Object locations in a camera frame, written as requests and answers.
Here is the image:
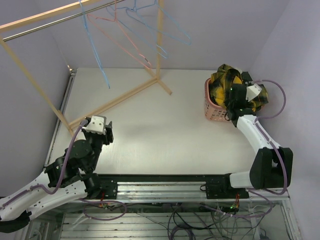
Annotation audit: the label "yellow plaid shirt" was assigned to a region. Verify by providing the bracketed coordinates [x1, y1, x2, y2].
[208, 64, 269, 112]

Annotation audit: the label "pink hanger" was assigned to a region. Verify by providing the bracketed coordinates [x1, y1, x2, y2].
[86, 0, 153, 71]

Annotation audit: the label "blue hanger yellow shirt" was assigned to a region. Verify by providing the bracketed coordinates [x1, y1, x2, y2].
[78, 0, 111, 90]

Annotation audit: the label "blue wire hanger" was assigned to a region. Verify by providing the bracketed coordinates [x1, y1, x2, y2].
[123, 0, 192, 46]

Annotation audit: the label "blue hanger checkered shirt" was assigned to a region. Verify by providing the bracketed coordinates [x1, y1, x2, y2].
[106, 0, 168, 59]

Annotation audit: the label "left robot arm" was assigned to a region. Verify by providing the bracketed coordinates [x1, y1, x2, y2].
[0, 115, 114, 234]

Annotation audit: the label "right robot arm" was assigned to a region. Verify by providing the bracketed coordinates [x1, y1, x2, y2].
[220, 83, 293, 198]

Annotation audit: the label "pink plastic basket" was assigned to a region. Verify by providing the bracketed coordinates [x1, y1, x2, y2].
[204, 78, 229, 122]

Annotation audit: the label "wooden clothes rack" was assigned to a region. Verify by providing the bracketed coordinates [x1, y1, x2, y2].
[0, 0, 173, 138]

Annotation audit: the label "metal hanging rod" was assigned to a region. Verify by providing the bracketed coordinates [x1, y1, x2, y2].
[0, 0, 121, 42]

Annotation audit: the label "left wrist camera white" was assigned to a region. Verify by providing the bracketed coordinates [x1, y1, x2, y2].
[82, 115, 107, 135]

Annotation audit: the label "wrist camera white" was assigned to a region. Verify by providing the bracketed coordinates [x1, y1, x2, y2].
[245, 83, 262, 102]
[82, 115, 107, 135]

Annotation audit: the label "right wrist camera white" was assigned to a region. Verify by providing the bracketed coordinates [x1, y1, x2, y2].
[245, 83, 262, 102]

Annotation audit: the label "aluminium rail base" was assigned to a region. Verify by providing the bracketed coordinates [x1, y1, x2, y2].
[27, 172, 291, 203]

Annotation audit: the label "loose cables under table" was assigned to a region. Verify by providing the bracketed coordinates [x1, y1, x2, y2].
[82, 191, 276, 240]

